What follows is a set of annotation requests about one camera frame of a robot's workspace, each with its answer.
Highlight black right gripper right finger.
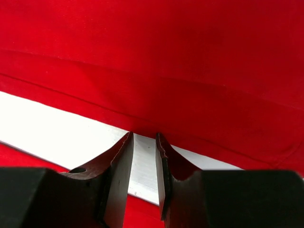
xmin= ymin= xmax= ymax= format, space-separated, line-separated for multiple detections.
xmin=155 ymin=133 xmax=209 ymax=228

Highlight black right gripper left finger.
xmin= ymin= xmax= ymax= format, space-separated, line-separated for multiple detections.
xmin=61 ymin=132 xmax=133 ymax=228

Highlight red trousers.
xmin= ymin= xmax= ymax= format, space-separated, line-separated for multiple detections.
xmin=0 ymin=0 xmax=304 ymax=228

